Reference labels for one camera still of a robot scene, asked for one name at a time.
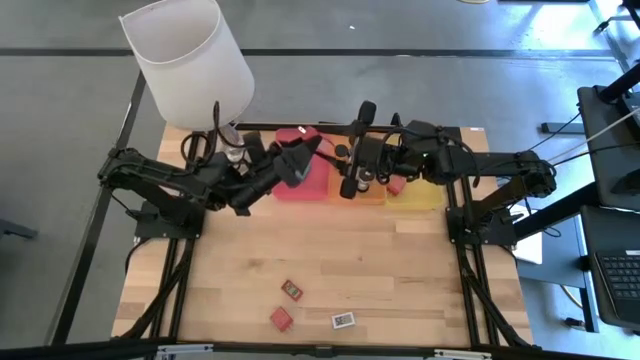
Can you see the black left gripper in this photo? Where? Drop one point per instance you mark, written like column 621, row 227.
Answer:
column 257, row 187

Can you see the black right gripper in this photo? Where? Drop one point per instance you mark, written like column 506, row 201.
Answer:
column 377, row 152

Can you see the small red usb charger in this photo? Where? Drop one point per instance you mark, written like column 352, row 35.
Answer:
column 396, row 186

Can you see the red digital thermometer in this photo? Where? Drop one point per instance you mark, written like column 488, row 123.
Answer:
column 291, row 290

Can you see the white digital thermometer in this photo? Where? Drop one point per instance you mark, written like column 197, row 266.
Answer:
column 343, row 320

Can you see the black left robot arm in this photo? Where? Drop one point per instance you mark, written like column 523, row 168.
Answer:
column 150, row 172

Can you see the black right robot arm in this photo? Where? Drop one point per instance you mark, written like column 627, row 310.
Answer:
column 500, row 162

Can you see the black office desk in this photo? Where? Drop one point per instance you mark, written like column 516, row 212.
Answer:
column 600, row 150

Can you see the pink translucent plastic bin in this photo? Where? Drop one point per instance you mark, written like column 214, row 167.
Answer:
column 310, row 192

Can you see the orange translucent plastic bin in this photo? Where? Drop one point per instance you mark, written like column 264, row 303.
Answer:
column 377, row 197

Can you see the yellow translucent plastic bin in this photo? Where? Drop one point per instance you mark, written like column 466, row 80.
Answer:
column 425, row 200

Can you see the white shade silver table lamp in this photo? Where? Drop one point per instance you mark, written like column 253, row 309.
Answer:
column 190, row 65

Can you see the white flat box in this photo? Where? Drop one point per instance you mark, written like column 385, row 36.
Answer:
column 530, row 250

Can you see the dark desk foot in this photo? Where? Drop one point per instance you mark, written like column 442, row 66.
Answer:
column 560, row 128

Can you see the grey desk base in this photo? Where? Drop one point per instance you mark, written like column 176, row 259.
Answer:
column 560, row 270

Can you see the black keyboard desk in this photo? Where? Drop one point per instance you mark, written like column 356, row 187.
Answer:
column 590, row 235

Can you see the black computer mouse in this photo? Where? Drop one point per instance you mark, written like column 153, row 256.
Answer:
column 630, row 182

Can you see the black floor stand foot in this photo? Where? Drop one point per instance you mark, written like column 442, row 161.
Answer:
column 15, row 230

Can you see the black beam with silver brackets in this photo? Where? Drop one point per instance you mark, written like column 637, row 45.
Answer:
column 75, row 352

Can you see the black computer keyboard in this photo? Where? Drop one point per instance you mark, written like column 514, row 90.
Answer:
column 622, row 280

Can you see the black chair base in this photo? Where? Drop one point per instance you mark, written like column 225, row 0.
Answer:
column 620, row 17

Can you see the black aluminium table frame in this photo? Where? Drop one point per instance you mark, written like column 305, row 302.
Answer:
column 250, row 125

